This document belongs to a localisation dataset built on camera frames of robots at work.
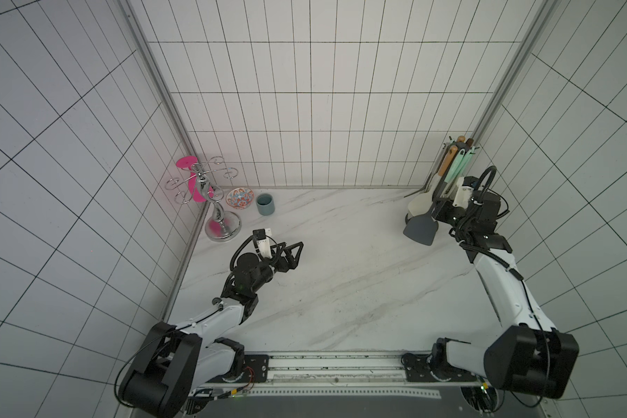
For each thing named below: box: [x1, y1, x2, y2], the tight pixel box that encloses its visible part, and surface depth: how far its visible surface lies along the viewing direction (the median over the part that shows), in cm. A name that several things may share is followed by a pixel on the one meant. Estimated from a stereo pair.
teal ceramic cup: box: [256, 193, 276, 216], surface depth 112 cm
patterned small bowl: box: [225, 187, 256, 210], surface depth 116 cm
